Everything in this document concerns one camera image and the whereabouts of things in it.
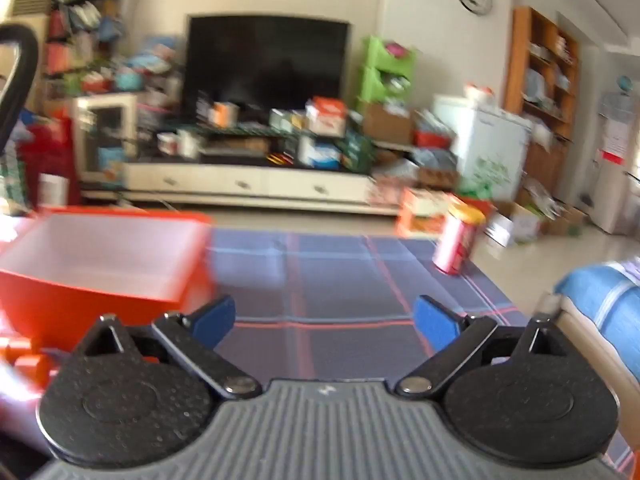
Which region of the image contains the red yellow-lidded canister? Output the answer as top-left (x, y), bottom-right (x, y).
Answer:
top-left (433, 203), bottom-right (486, 274)

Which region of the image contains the blue plaid tablecloth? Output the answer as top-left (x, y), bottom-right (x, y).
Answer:
top-left (208, 229), bottom-right (527, 382)

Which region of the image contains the orange white gift box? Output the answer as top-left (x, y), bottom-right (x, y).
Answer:
top-left (395, 188), bottom-right (458, 240)

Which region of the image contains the white TV cabinet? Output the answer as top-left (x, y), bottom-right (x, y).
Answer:
top-left (80, 162), bottom-right (398, 217)

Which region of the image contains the orange cardboard box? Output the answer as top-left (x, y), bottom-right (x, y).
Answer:
top-left (1, 208), bottom-right (215, 351)

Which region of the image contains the white chest freezer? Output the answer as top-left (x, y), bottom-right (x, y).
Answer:
top-left (433, 96), bottom-right (532, 202)

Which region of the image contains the brown cardboard box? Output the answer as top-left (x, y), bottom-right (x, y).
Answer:
top-left (362, 103), bottom-right (413, 145)

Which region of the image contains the white glass-door small cabinet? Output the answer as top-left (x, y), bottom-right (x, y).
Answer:
top-left (72, 92), bottom-right (138, 188)

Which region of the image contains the green plastic stacked shelf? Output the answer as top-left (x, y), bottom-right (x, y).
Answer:
top-left (356, 36), bottom-right (418, 112)

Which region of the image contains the black flat television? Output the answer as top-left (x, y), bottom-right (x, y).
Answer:
top-left (180, 14), bottom-right (350, 122)

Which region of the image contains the black cluttered bookshelf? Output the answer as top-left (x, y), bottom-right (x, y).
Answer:
top-left (43, 0), bottom-right (125, 101)

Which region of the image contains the white standing air conditioner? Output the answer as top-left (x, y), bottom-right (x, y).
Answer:
top-left (0, 0), bottom-right (54, 116)

